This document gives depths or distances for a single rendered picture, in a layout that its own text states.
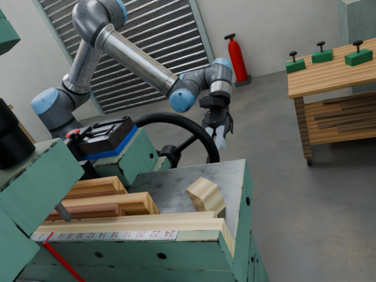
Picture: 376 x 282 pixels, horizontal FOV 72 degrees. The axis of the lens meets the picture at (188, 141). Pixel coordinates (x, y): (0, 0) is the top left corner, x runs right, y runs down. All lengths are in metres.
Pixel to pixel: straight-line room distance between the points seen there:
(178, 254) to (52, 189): 0.19
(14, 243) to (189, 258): 0.19
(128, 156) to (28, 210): 0.23
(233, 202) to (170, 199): 0.11
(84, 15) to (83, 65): 0.27
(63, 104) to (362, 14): 2.07
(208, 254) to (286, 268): 1.09
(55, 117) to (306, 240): 1.26
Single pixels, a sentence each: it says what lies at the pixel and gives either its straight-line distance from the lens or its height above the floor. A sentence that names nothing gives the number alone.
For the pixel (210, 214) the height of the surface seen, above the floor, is 0.94.
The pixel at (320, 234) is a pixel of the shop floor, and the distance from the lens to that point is 1.48.
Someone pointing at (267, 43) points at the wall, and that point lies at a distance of 3.34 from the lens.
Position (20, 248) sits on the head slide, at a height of 1.02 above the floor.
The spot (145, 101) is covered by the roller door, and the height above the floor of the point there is 0.05.
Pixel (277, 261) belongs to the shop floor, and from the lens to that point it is 1.41.
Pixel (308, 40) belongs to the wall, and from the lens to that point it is 3.36.
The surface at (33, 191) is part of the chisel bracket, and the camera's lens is 0.39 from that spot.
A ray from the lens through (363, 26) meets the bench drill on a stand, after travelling 2.43.
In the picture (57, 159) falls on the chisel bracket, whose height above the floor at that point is 1.05.
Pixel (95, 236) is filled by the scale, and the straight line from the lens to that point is 0.39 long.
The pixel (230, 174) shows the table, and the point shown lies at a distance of 0.45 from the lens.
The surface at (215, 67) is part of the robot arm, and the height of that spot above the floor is 0.93.
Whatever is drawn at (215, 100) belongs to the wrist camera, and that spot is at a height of 0.89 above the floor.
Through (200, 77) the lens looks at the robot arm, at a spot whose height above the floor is 0.92.
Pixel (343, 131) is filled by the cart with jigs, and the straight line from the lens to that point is 1.77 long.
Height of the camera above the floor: 1.18
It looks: 28 degrees down
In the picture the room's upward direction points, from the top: 24 degrees counter-clockwise
